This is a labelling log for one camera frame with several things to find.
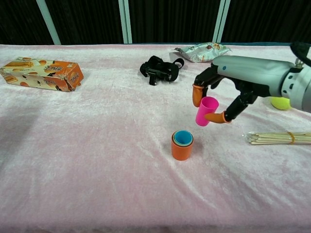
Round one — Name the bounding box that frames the yellow plastic cup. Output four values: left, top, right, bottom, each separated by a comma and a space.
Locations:
173, 130, 194, 148

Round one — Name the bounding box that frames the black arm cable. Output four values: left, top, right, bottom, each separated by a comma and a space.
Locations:
290, 41, 311, 67

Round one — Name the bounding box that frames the yellow-green tennis ball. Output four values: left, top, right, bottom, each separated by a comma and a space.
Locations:
271, 96, 292, 111

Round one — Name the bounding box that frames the orange biscuit box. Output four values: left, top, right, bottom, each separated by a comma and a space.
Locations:
0, 56, 85, 93

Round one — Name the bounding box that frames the black strap mount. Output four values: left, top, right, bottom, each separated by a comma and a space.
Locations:
139, 55, 185, 86

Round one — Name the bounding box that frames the light blue plastic cup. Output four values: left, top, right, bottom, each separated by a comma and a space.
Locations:
174, 130, 193, 146

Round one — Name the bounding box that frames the white partition post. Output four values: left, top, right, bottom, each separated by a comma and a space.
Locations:
118, 0, 133, 45
212, 0, 231, 44
35, 0, 62, 45

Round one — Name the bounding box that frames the silver snack bag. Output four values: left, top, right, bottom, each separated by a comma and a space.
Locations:
173, 42, 233, 63

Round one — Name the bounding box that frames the wooden stick bundle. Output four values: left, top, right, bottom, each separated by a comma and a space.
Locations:
242, 131, 311, 146

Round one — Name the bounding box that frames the pink plastic cup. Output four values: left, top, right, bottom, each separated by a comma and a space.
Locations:
195, 96, 220, 127

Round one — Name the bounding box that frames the yellow-rimmed bottle cap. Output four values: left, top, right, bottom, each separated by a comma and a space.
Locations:
171, 130, 194, 161

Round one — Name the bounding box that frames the pink plush cloth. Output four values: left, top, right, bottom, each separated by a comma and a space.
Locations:
0, 43, 311, 233

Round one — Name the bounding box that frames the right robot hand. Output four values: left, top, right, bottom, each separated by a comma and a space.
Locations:
192, 55, 296, 124

